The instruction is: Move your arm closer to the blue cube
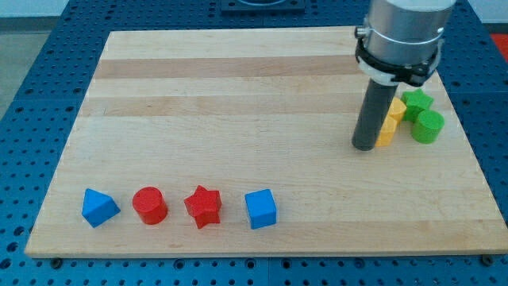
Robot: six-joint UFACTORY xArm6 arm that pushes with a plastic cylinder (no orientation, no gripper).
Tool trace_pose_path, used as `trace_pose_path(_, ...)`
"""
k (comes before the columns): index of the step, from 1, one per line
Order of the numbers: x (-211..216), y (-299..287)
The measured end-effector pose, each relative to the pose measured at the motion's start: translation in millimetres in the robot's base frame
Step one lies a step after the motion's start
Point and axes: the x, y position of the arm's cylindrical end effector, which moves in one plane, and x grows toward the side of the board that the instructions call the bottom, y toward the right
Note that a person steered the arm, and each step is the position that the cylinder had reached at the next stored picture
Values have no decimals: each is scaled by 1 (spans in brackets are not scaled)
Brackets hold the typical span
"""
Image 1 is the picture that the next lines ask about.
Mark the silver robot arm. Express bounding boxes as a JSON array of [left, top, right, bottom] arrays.
[[362, 0, 456, 65]]

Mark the blue cube block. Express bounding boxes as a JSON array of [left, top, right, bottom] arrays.
[[244, 189, 277, 230]]

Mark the wooden board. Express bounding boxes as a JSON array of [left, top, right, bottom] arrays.
[[25, 27, 507, 258]]

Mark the red star block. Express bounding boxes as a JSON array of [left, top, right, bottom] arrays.
[[184, 185, 222, 229]]

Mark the red cylinder block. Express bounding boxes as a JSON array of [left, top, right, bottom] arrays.
[[132, 186, 168, 225]]

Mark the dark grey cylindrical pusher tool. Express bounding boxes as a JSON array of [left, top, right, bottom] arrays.
[[352, 79, 398, 151]]

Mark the yellow block front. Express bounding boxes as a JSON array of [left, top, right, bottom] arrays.
[[375, 116, 398, 147]]

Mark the yellow block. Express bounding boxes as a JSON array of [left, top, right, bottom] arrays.
[[375, 116, 398, 147], [388, 97, 407, 124]]

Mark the yellow block rear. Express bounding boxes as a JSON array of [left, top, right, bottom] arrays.
[[388, 97, 407, 124]]

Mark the green star block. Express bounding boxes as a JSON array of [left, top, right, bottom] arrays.
[[401, 89, 434, 122]]

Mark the blue triangular prism block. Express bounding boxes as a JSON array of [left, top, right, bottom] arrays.
[[82, 188, 121, 228]]

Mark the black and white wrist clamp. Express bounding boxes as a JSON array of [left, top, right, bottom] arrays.
[[355, 25, 444, 87]]

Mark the green cylinder block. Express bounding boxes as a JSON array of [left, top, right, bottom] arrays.
[[411, 110, 445, 144]]

